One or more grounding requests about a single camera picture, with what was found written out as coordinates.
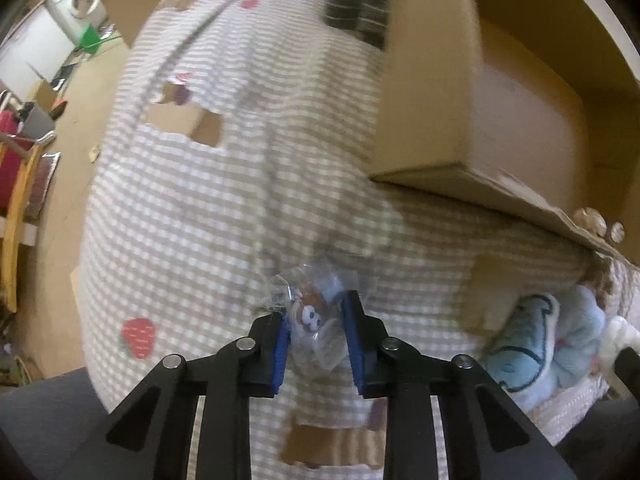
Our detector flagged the flat blue outlined plush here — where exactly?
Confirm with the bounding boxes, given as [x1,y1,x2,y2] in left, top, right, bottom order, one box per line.
[487,292,560,393]

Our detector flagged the dark grey cloth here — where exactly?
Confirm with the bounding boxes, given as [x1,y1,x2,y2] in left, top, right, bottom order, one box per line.
[0,367,110,480]
[547,391,640,467]

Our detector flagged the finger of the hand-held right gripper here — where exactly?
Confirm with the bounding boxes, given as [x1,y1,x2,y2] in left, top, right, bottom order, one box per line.
[616,346,640,397]

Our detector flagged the checkered printed bedsheet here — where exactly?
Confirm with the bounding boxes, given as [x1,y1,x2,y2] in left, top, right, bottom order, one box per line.
[80,0,640,471]

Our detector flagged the grey striped cloth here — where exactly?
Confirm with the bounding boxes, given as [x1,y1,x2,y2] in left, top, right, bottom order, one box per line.
[322,0,401,51]

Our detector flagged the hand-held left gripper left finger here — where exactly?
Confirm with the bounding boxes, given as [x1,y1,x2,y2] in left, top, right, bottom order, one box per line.
[65,309,292,480]

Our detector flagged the light blue white plush toy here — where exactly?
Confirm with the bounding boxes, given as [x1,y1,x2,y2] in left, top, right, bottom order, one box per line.
[552,284,640,391]

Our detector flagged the clear plastic toy packet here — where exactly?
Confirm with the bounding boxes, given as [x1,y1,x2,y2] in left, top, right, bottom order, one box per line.
[262,255,378,381]

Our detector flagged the large cardboard box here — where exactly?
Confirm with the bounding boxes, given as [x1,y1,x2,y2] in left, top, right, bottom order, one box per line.
[367,0,640,266]

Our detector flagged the wooden chair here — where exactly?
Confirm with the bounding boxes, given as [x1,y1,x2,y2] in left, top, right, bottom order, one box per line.
[0,130,60,312]

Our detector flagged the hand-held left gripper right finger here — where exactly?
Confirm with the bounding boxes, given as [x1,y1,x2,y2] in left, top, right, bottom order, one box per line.
[341,290,576,480]

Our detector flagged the white cabinet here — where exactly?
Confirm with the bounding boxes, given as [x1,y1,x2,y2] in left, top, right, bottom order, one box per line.
[0,10,77,92]

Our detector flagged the green plastic item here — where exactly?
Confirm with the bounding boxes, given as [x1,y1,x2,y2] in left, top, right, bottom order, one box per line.
[75,25,122,57]

